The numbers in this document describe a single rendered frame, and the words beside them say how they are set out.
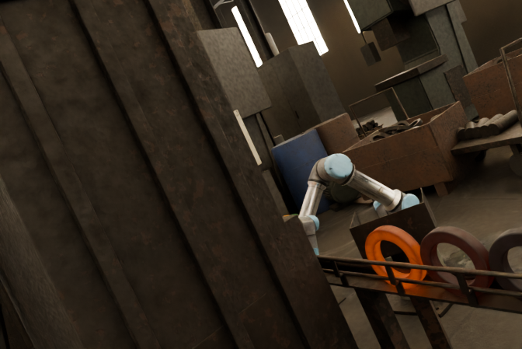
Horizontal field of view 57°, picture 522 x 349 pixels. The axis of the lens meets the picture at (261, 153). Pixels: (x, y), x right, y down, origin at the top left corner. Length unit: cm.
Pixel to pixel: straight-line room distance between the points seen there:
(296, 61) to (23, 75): 581
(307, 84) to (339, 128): 133
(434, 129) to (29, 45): 339
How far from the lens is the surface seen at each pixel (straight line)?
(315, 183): 234
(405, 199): 240
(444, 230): 126
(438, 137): 416
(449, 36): 734
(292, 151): 533
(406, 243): 133
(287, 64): 688
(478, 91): 556
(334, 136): 566
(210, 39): 558
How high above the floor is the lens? 116
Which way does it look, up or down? 3 degrees down
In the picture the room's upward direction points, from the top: 25 degrees counter-clockwise
